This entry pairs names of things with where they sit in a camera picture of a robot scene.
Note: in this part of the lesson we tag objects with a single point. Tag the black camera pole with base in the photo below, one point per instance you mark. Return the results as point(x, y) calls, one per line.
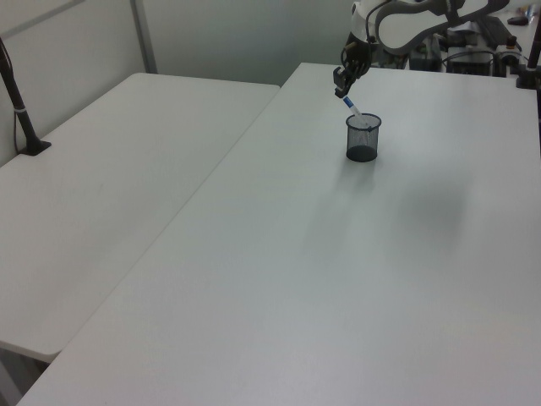
point(19, 114)

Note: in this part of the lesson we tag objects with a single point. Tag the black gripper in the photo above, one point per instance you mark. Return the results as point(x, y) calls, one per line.
point(357, 53)

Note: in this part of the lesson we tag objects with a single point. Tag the background electronics equipment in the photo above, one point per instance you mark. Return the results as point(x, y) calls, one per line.
point(469, 51)

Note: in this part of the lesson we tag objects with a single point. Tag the grey partition post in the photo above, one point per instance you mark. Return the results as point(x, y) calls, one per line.
point(143, 34)

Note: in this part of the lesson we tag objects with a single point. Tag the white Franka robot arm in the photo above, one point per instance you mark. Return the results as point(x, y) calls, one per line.
point(401, 25)

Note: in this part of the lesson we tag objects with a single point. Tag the black camera pole with clamp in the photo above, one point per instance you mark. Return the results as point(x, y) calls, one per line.
point(530, 63)

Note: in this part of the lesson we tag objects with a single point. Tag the blue and white marker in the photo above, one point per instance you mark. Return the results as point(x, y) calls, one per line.
point(352, 108)

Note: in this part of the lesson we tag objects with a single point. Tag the white side table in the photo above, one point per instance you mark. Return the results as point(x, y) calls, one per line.
point(105, 190)

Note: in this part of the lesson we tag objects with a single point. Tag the black mesh pen cup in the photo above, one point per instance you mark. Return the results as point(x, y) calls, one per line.
point(362, 141)

